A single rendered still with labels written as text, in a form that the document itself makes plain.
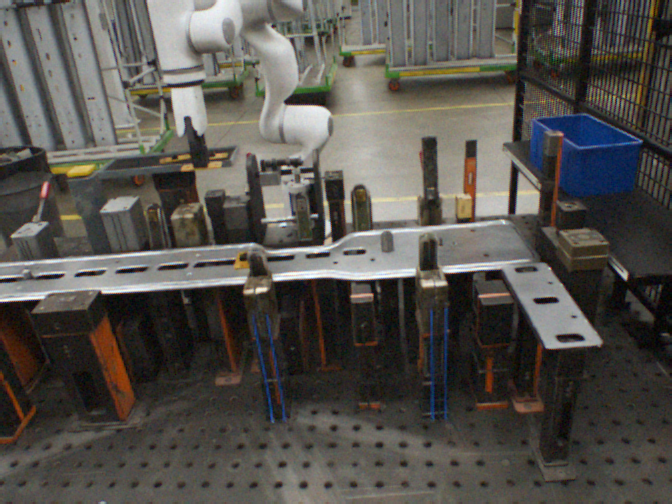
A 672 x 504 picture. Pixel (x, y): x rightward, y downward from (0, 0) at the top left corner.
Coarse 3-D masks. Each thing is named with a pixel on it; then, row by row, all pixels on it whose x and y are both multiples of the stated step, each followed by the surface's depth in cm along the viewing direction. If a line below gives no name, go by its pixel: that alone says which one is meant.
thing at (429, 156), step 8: (424, 136) 132; (432, 136) 132; (424, 144) 131; (432, 144) 129; (424, 152) 133; (432, 152) 133; (424, 160) 133; (432, 160) 134; (424, 168) 134; (432, 168) 135; (424, 176) 134; (432, 176) 135; (424, 184) 135; (432, 184) 136; (424, 192) 136
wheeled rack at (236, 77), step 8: (240, 40) 858; (232, 56) 782; (232, 64) 787; (224, 72) 878; (232, 72) 847; (240, 72) 845; (248, 72) 882; (160, 80) 833; (208, 80) 806; (216, 80) 806; (224, 80) 805; (232, 80) 805; (240, 80) 818; (128, 88) 811; (136, 88) 813; (144, 88) 810; (152, 88) 807; (168, 88) 801; (208, 88) 801; (232, 88) 808; (240, 88) 883; (144, 96) 893; (232, 96) 814
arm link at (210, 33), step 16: (208, 0) 109; (224, 0) 102; (192, 16) 100; (208, 16) 99; (224, 16) 100; (240, 16) 105; (192, 32) 99; (208, 32) 99; (224, 32) 100; (208, 48) 101; (224, 48) 102
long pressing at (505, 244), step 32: (448, 224) 136; (480, 224) 135; (512, 224) 134; (96, 256) 137; (128, 256) 137; (160, 256) 135; (192, 256) 133; (224, 256) 132; (352, 256) 126; (384, 256) 125; (416, 256) 123; (448, 256) 122; (480, 256) 121; (512, 256) 120; (0, 288) 127; (32, 288) 126; (64, 288) 125; (96, 288) 123; (128, 288) 123; (160, 288) 122; (192, 288) 122
